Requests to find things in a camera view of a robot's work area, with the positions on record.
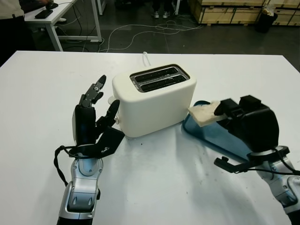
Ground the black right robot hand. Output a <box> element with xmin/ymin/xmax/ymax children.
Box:
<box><xmin>214</xmin><ymin>94</ymin><xmax>280</xmax><ymax>153</ymax></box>

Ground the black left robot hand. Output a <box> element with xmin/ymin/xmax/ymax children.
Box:
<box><xmin>72</xmin><ymin>75</ymin><xmax>121</xmax><ymax>157</ymax></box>

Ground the white bread slice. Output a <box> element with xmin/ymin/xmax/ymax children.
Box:
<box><xmin>187</xmin><ymin>100</ymin><xmax>222</xmax><ymax>128</ymax></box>

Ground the blue plastic tray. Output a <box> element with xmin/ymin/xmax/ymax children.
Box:
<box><xmin>182</xmin><ymin>100</ymin><xmax>253</xmax><ymax>163</ymax></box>

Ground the cream two-slot toaster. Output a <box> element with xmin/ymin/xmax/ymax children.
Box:
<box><xmin>112</xmin><ymin>63</ymin><xmax>198</xmax><ymax>138</ymax></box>

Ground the black trash bin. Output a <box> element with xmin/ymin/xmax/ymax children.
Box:
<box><xmin>255</xmin><ymin>6</ymin><xmax>278</xmax><ymax>33</ymax></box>

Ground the white office desk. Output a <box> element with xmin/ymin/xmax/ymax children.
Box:
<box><xmin>23</xmin><ymin>0</ymin><xmax>103</xmax><ymax>51</ymax></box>

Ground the wooden shipping crate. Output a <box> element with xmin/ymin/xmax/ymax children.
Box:
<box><xmin>273</xmin><ymin>0</ymin><xmax>300</xmax><ymax>26</ymax></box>
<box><xmin>189</xmin><ymin>0</ymin><xmax>267</xmax><ymax>24</ymax></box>

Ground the black smartphone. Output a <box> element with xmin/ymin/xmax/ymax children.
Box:
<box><xmin>34</xmin><ymin>10</ymin><xmax>54</xmax><ymax>20</ymax></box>

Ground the person in grey sneakers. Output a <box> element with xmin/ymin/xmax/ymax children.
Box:
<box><xmin>151</xmin><ymin>0</ymin><xmax>171</xmax><ymax>19</ymax></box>

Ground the person in white top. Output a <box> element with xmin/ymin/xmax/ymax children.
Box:
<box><xmin>0</xmin><ymin>0</ymin><xmax>55</xmax><ymax>68</ymax></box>

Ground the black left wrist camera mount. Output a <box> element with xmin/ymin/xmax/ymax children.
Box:
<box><xmin>95</xmin><ymin>126</ymin><xmax>125</xmax><ymax>158</ymax></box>

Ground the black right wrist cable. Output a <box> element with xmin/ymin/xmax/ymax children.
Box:
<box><xmin>241</xmin><ymin>146</ymin><xmax>300</xmax><ymax>176</ymax></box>

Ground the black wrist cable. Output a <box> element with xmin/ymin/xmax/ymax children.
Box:
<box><xmin>241</xmin><ymin>146</ymin><xmax>300</xmax><ymax>176</ymax></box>
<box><xmin>54</xmin><ymin>145</ymin><xmax>80</xmax><ymax>188</ymax></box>

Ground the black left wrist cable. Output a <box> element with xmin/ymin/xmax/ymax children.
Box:
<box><xmin>54</xmin><ymin>145</ymin><xmax>80</xmax><ymax>188</ymax></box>

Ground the white toaster power cord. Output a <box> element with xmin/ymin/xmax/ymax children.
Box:
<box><xmin>142</xmin><ymin>51</ymin><xmax>152</xmax><ymax>67</ymax></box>

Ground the white floor cable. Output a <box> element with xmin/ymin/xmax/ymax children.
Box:
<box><xmin>98</xmin><ymin>19</ymin><xmax>203</xmax><ymax>53</ymax></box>

